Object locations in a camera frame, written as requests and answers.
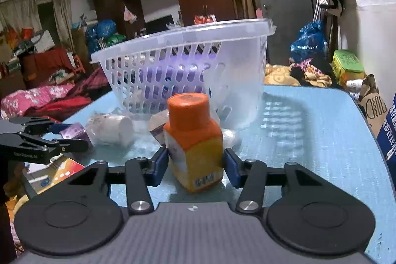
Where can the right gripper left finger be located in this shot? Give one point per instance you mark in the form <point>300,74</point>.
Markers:
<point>141,173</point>

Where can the green yellow storage box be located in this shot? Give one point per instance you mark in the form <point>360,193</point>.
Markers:
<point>346,66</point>

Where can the translucent plastic laundry basket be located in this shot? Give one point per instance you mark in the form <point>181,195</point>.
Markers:
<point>224,60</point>

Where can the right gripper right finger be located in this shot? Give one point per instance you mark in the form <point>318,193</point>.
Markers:
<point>250,175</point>

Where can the dark red plaid blanket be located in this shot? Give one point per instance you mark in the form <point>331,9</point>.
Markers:
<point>80,96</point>

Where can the blue shopping bag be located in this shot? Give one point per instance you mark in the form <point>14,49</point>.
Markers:
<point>387,137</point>

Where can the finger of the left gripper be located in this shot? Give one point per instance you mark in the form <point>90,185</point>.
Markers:
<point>39,125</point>
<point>41,146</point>

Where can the brown paper bag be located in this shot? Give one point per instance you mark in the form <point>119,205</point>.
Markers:
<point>372,105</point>

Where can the red cloth covered chair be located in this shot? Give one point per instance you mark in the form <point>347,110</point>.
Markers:
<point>38,67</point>

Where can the grey metal door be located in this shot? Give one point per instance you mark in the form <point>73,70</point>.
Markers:
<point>289,16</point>

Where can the purple package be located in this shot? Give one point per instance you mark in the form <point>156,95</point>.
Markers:
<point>75,131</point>

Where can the blue plastic bag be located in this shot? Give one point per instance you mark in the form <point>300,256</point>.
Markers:
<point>310,42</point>

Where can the orange yellow medicine bottle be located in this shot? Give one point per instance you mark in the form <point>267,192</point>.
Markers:
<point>194,141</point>

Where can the yellow patterned blanket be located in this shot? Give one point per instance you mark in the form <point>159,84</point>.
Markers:
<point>310,72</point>

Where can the pink floral pillow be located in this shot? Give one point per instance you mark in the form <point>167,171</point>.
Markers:
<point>17,103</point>

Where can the beige window curtains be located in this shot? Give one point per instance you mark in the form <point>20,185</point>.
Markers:
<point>19,14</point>

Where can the orange white hanging bag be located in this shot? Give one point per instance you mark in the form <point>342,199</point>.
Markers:
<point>204,19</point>

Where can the white red medicine box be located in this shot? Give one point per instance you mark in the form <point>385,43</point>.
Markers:
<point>42,177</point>

